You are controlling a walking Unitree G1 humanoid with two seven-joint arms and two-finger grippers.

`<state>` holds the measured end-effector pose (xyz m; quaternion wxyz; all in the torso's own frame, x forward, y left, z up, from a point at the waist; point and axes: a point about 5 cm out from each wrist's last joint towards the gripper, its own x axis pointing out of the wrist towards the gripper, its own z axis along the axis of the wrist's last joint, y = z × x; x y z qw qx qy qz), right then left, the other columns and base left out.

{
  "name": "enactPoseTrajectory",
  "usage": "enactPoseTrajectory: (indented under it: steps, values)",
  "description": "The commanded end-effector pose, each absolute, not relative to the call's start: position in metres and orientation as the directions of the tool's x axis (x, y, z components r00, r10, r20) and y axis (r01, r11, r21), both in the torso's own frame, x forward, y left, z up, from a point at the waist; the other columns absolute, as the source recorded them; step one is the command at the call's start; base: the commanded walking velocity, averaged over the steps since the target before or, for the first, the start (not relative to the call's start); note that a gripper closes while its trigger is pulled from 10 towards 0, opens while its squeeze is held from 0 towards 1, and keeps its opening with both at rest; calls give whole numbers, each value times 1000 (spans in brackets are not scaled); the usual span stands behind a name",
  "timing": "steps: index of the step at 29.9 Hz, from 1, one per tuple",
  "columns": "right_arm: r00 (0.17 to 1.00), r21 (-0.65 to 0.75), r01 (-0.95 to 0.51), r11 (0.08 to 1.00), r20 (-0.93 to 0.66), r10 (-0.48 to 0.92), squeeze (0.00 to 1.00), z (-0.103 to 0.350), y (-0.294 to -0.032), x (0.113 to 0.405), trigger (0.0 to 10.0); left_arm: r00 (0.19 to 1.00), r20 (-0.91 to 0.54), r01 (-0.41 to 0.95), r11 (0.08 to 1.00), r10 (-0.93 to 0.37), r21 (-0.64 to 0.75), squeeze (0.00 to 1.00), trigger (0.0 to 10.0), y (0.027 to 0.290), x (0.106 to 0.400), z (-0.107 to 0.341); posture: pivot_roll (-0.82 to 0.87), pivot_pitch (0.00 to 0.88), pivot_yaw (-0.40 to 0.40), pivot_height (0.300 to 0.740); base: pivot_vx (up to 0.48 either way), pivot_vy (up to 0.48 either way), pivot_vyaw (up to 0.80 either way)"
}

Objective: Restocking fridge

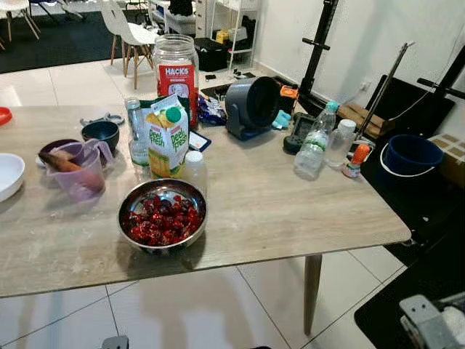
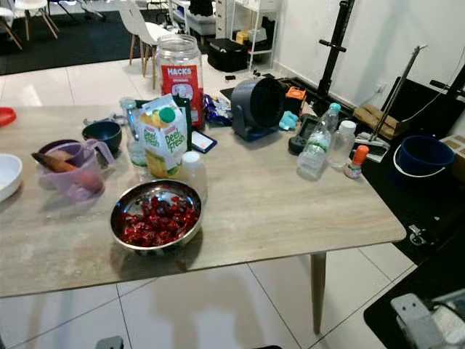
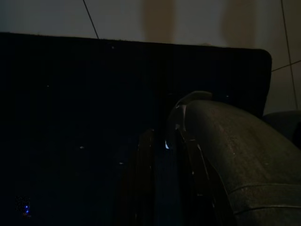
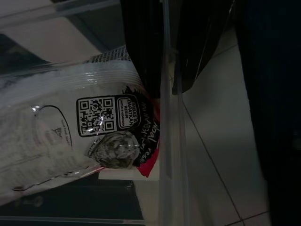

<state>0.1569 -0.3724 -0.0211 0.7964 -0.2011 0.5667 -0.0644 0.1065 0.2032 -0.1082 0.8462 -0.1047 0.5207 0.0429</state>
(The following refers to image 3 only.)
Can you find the black floor mat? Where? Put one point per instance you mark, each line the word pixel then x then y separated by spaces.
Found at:
pixel 70 94

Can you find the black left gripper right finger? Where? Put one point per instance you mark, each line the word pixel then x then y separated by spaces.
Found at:
pixel 247 153

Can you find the robot dark grey leg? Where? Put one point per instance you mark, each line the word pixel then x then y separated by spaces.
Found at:
pixel 287 124

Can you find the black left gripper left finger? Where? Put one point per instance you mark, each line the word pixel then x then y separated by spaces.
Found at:
pixel 141 179

